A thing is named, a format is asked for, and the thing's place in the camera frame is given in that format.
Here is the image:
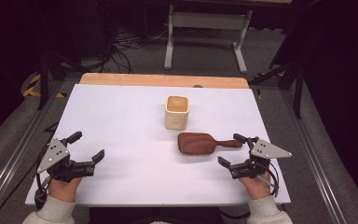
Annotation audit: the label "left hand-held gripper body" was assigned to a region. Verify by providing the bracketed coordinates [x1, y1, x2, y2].
[36, 137, 96, 184]

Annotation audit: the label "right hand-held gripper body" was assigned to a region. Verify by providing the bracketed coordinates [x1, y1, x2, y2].
[228, 138, 294, 181]

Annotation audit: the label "person's left hand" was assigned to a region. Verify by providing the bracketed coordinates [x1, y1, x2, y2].
[48, 175, 84, 203]

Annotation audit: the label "person's right hand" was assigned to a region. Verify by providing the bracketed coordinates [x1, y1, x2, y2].
[238, 173, 273, 201]

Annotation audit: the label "brown wooden hairbrush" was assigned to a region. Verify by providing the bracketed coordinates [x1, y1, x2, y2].
[177, 132, 243, 157]

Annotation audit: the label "white table board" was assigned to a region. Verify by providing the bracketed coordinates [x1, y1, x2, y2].
[24, 83, 292, 207]

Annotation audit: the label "yellow black hazard tape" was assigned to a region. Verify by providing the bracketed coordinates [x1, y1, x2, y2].
[22, 72, 67, 99]
[253, 72, 285, 101]

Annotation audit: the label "black tripod stand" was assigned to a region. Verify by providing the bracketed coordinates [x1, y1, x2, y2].
[36, 50, 90, 111]
[249, 60, 305, 119]

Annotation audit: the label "cream square cup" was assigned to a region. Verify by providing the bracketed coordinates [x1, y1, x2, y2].
[163, 94, 190, 131]

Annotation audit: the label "person's dark torso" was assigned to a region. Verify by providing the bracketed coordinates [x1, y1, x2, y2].
[88, 205, 227, 224]

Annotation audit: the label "wooden table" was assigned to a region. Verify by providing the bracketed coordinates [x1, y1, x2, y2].
[78, 72, 250, 90]

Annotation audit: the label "dark curtain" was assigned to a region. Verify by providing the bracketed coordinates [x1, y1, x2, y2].
[268, 0, 358, 216]

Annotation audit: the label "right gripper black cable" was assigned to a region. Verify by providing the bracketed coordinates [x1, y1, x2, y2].
[255, 160, 282, 199]

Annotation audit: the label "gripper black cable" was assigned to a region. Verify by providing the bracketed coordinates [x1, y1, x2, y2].
[33, 161, 51, 210]
[255, 160, 282, 199]

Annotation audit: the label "aluminium rail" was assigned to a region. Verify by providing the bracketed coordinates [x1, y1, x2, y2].
[279, 88, 349, 224]
[0, 79, 65, 224]

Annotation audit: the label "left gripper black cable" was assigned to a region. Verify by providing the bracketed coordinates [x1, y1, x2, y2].
[33, 161, 51, 210]

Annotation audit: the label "black floor cables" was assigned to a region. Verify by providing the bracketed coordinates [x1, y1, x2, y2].
[103, 26, 169, 74]

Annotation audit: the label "grey metal stand frame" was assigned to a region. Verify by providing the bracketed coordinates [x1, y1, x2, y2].
[163, 4, 254, 75]

